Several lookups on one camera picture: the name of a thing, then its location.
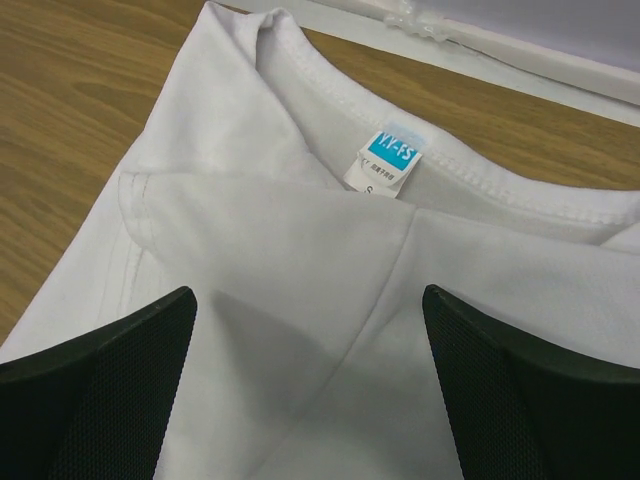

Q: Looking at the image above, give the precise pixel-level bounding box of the white t shirt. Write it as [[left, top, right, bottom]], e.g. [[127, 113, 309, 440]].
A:
[[1, 2, 639, 479]]

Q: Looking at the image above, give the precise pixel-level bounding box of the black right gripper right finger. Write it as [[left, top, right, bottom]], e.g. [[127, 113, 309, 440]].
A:
[[422, 285, 639, 479]]

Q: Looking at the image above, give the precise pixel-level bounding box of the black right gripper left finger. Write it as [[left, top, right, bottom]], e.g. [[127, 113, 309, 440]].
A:
[[1, 287, 197, 479]]

